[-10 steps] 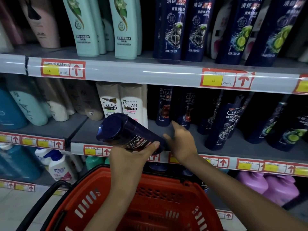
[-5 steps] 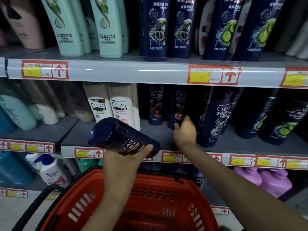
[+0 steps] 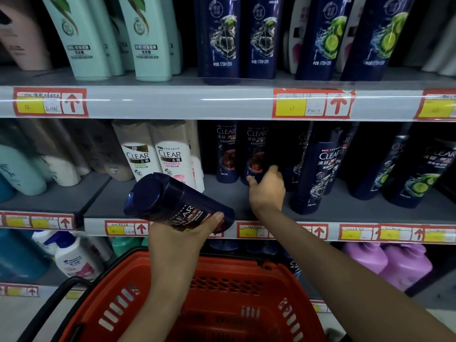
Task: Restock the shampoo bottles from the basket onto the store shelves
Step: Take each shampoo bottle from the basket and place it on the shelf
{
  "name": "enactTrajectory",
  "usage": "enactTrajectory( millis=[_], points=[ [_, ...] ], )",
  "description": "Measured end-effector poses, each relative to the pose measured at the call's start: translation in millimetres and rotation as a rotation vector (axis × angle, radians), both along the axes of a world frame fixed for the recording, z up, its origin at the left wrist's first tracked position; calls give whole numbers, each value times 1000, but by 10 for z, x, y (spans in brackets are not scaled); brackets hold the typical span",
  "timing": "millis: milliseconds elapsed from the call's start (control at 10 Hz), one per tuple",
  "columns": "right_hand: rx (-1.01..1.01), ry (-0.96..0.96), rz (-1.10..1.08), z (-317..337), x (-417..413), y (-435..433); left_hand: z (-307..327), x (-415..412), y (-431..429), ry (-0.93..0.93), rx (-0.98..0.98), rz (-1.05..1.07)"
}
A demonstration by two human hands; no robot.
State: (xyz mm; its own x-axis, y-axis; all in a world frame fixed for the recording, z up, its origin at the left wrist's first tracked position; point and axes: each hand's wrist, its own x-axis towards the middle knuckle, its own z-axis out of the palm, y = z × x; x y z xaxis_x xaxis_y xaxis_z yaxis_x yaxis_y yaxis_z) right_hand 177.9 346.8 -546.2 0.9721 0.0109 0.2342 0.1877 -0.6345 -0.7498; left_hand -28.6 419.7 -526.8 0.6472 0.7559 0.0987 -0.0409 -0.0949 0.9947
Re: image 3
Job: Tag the beige shampoo bottle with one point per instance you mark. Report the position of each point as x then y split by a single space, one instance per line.
76 153
58 167

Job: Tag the person's right forearm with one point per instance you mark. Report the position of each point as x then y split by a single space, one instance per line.
349 288

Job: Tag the dark blue bottle lime print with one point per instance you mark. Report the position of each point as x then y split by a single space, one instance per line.
377 42
326 39

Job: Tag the grey metal shelf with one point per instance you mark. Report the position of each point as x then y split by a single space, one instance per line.
178 101
221 202

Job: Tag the pink shampoo bottle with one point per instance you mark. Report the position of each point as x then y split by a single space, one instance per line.
21 39

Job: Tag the large blue bottle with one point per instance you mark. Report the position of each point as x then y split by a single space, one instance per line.
19 258

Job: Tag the dark blue shampoo bottle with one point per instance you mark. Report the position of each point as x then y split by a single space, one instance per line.
171 201

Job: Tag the dark bottle red-brown label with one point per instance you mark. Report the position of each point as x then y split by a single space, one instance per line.
227 153
255 149

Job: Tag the person's left forearm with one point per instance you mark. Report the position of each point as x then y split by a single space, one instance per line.
164 306

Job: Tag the white bottle pink flower label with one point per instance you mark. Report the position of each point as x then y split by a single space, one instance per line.
197 167
174 156

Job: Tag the person's left hand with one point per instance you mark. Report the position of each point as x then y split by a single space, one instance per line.
171 249

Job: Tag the red plastic shopping basket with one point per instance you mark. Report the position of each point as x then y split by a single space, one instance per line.
228 309

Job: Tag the person's right hand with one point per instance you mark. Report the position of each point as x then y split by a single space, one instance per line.
267 195

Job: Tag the teal shampoo bottle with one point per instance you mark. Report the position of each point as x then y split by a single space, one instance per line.
19 170

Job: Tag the purple bottle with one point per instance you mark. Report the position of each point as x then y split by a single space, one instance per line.
367 256
406 267

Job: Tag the white shampoo bottle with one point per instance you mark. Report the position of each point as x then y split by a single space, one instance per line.
434 35

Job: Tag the mint green shampoo bottle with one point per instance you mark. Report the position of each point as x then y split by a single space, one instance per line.
174 42
148 42
107 39
78 39

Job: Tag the white bottle blue cap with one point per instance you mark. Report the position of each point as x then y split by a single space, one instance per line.
74 258

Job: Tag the dark blue bottle charcoal print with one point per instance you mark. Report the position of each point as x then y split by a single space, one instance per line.
263 39
219 39

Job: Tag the dark bottle charcoal label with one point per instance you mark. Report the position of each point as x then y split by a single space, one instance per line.
295 153
343 156
317 178

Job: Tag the dark bottle lime label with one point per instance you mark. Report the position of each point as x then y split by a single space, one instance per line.
381 170
416 178

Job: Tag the person's right thumb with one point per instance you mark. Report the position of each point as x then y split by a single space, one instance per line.
252 180

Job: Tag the white bottle green label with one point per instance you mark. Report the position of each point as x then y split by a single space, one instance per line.
137 153

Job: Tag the red price label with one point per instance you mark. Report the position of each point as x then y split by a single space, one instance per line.
253 231
19 291
436 106
50 102
126 228
39 221
400 233
440 235
313 103
358 232
319 232

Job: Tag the person's left thumb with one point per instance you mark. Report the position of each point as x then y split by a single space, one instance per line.
210 224

